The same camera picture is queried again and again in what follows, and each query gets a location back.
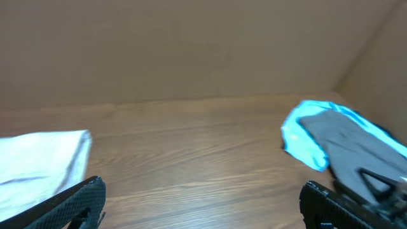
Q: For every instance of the beige shorts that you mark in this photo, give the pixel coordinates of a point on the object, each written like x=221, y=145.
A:
x=40, y=165

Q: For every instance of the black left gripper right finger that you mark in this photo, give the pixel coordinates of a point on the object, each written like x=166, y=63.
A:
x=324, y=208

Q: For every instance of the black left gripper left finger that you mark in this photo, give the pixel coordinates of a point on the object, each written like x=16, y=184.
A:
x=79, y=207

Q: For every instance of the light blue shirt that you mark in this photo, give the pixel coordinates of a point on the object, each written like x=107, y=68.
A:
x=299, y=143

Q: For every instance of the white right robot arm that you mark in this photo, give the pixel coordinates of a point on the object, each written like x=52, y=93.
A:
x=391, y=202

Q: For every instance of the grey garment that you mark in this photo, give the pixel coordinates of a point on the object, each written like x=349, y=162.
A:
x=350, y=148

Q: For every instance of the cardboard backdrop panel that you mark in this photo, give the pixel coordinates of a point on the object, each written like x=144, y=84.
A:
x=72, y=64

